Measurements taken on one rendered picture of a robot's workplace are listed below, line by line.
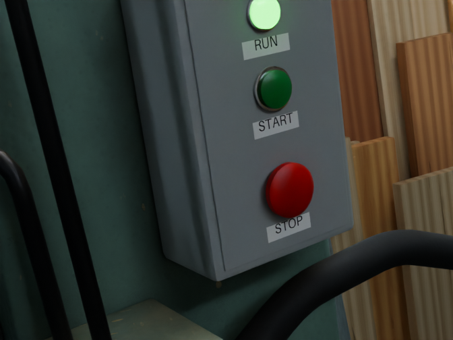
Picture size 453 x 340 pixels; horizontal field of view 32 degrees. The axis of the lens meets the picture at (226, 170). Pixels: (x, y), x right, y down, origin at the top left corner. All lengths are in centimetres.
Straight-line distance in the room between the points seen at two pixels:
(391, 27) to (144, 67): 169
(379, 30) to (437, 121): 28
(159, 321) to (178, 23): 16
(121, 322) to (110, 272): 3
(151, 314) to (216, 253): 6
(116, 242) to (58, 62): 11
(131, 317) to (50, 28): 16
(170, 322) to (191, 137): 10
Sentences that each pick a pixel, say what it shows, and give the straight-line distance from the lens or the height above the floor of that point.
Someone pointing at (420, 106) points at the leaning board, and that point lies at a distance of 206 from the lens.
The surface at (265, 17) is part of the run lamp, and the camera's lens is 41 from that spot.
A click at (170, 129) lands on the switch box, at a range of 42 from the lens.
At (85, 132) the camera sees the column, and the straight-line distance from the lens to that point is 44.
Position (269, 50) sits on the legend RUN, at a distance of 42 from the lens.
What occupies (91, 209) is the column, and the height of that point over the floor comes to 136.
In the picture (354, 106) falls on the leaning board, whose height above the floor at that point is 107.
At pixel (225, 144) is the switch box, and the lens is 41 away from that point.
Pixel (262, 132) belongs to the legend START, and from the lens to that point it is 42.
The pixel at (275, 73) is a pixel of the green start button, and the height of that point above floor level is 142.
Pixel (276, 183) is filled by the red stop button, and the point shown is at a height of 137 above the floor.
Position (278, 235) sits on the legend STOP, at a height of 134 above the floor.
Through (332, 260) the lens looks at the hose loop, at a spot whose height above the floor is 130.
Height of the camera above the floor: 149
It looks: 15 degrees down
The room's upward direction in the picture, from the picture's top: 8 degrees counter-clockwise
